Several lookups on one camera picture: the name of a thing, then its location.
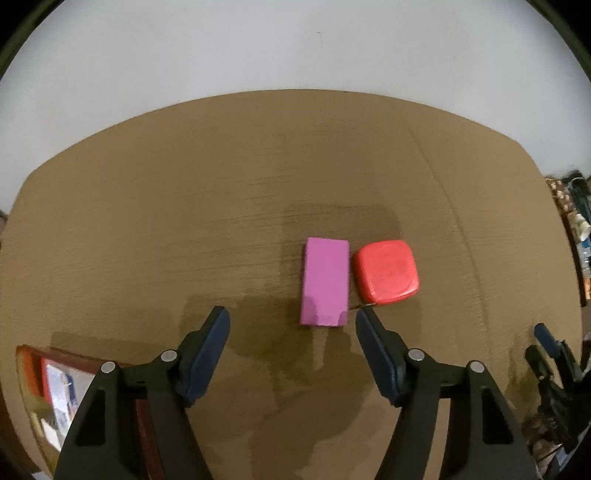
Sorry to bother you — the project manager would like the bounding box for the pink rectangular block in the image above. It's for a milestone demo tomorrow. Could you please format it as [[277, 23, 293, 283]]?
[[300, 237, 349, 327]]

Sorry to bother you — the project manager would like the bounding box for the dark red gold tin tray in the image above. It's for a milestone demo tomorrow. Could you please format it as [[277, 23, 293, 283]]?
[[16, 345, 163, 479]]

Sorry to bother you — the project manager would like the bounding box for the red rounded case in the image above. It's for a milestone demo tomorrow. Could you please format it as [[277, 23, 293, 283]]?
[[353, 240, 420, 305]]

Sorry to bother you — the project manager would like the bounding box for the white paper cup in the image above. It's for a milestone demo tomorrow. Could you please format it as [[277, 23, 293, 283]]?
[[571, 212, 591, 242]]

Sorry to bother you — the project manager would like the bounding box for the clear box blue label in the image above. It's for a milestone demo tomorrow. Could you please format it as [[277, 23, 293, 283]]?
[[42, 360, 94, 437]]

